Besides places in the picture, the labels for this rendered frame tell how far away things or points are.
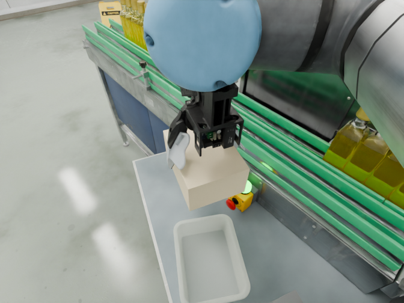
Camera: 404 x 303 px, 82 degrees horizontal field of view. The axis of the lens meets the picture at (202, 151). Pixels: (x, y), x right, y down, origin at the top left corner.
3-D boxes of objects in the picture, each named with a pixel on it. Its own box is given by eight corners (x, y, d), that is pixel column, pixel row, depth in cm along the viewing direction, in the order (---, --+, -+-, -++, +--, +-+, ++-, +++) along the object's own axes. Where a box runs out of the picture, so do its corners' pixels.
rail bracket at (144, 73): (153, 90, 106) (147, 62, 96) (138, 96, 103) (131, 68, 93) (148, 86, 108) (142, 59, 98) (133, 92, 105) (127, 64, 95)
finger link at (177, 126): (162, 147, 40) (187, 106, 36) (160, 141, 41) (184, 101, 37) (184, 151, 43) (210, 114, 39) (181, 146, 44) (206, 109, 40)
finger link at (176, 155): (163, 185, 41) (190, 147, 36) (155, 161, 44) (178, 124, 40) (178, 186, 43) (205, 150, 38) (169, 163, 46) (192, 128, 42)
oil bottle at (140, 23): (158, 62, 123) (149, 1, 103) (149, 66, 121) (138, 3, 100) (152, 59, 126) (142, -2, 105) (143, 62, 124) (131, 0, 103)
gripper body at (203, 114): (198, 160, 37) (196, 94, 28) (180, 126, 42) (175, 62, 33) (240, 147, 39) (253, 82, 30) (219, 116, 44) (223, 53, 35)
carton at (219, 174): (189, 211, 45) (187, 189, 40) (166, 154, 55) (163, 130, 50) (244, 191, 48) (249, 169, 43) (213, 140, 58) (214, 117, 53)
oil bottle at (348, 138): (338, 177, 72) (376, 125, 57) (328, 187, 70) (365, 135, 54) (321, 166, 75) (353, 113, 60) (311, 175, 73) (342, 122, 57)
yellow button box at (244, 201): (255, 201, 81) (259, 189, 76) (240, 214, 78) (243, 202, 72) (240, 189, 85) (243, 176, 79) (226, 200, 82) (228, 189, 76)
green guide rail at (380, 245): (395, 269, 54) (419, 257, 48) (394, 272, 54) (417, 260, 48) (88, 38, 144) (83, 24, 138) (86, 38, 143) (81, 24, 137)
